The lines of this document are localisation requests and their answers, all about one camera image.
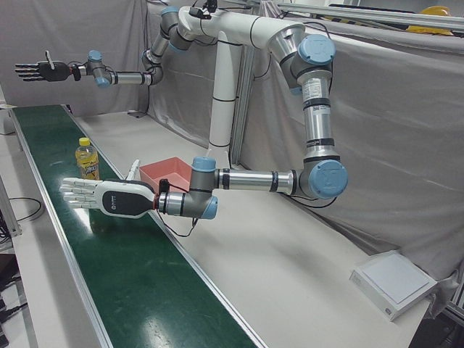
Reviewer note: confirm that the flat white box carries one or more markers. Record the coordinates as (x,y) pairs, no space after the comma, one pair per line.
(393,284)

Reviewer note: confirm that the green conveyor belt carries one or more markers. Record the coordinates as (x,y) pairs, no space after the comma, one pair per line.
(127,272)

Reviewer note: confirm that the orange drink bottle yellow cap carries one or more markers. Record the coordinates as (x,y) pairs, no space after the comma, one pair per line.
(87,163)

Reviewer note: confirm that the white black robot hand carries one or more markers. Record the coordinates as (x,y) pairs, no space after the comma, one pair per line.
(123,197)

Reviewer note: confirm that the white robot torso stand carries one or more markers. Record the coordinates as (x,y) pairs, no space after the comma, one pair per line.
(224,90)

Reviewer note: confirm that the yellow hard hat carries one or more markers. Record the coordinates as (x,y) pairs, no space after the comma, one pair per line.
(431,30)
(436,11)

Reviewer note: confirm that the gray curtain cloth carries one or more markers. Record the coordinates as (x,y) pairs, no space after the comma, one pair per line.
(380,127)

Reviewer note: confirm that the pink plastic basket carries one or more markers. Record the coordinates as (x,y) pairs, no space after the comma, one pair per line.
(170,172)

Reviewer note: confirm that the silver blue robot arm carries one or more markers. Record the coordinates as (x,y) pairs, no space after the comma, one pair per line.
(319,119)
(127,78)

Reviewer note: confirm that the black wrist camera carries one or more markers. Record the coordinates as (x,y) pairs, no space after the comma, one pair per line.
(75,72)
(164,186)

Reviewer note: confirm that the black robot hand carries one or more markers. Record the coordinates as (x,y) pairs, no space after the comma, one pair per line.
(50,70)

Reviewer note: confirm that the black head camera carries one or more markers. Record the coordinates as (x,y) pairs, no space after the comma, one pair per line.
(203,10)

